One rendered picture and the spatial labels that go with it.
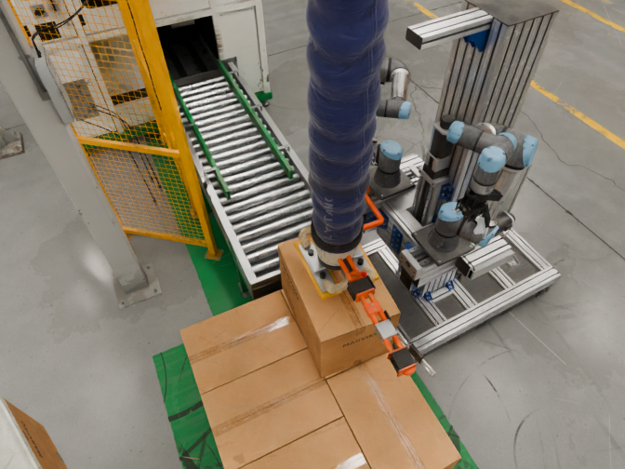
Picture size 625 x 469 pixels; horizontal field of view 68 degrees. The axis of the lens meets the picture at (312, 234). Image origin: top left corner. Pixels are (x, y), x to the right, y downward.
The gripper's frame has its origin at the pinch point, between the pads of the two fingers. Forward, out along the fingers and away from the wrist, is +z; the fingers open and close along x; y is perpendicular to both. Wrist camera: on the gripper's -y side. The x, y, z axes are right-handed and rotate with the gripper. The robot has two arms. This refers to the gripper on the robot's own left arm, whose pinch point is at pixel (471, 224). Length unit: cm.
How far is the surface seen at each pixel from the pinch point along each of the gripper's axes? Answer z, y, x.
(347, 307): 58, 39, -19
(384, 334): 32, 41, 10
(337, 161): -26, 42, -29
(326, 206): -2, 43, -32
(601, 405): 152, -94, 65
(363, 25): -72, 36, -27
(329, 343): 62, 54, -9
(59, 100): -8, 121, -143
